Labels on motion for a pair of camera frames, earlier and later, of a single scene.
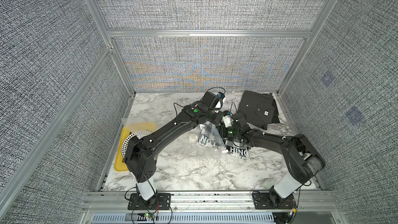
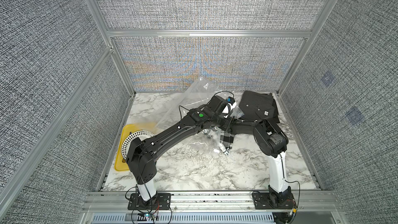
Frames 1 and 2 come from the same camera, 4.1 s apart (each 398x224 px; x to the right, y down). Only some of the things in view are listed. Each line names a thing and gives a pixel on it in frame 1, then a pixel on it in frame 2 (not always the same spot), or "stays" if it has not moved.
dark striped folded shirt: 259,109 stays
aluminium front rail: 209,201 stays
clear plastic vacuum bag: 205,142 to 216,139
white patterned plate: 140,134 stays
